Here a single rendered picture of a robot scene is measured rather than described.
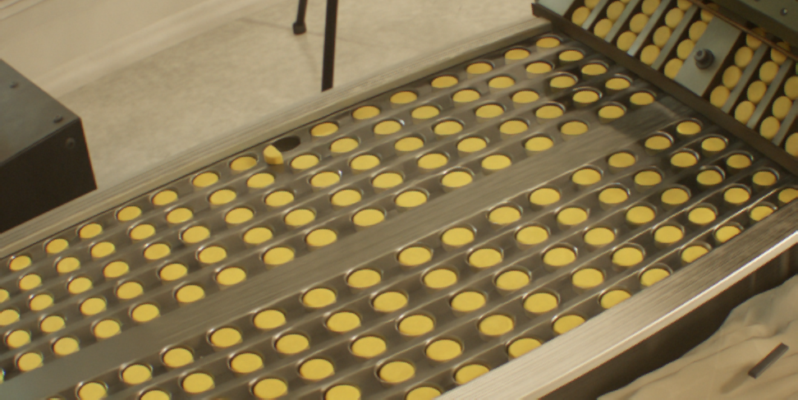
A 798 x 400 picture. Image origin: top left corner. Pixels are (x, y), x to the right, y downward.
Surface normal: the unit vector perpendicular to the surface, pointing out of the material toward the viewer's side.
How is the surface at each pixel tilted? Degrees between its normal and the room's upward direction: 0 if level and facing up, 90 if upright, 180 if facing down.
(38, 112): 0
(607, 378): 90
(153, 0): 90
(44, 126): 0
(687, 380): 15
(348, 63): 0
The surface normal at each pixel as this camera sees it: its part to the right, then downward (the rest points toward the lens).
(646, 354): 0.51, 0.40
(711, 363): 0.03, -0.86
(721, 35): -0.62, -0.44
